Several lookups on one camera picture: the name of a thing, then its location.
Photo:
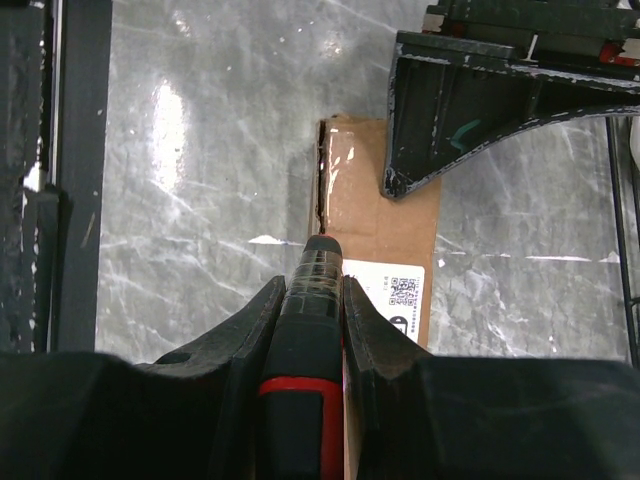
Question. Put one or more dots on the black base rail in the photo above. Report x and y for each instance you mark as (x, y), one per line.
(55, 58)

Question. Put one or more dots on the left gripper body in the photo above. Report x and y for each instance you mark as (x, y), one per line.
(599, 36)

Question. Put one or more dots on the red utility knife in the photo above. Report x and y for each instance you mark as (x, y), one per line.
(300, 432)

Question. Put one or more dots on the brown cardboard express box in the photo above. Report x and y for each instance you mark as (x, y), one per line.
(388, 245)

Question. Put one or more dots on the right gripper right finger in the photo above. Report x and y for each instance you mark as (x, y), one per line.
(384, 396)

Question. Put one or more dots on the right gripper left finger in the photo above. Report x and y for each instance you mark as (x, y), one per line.
(226, 363)

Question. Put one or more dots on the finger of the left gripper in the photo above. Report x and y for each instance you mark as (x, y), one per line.
(451, 98)

